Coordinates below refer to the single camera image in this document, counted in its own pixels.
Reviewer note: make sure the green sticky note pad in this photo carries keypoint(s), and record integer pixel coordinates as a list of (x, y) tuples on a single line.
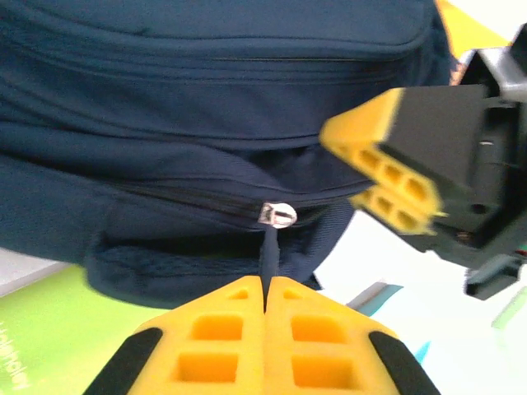
[(512, 308)]

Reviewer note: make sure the navy blue backpack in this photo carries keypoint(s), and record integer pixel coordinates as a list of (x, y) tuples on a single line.
[(164, 103)]

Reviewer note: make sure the yellow notebook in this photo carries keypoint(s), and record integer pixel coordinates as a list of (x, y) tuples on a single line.
[(473, 24)]

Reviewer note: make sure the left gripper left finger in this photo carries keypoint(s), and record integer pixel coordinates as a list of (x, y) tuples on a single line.
[(214, 329)]

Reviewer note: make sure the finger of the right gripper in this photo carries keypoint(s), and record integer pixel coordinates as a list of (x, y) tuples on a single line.
[(403, 218), (411, 136)]

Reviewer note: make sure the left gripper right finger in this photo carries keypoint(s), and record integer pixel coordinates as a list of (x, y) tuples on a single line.
[(321, 329)]

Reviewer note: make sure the blue sticky note pad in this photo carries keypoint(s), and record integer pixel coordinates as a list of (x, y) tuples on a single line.
[(379, 294)]

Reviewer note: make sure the navy zipper pull with slider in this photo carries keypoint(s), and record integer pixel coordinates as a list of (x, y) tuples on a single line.
[(276, 214)]

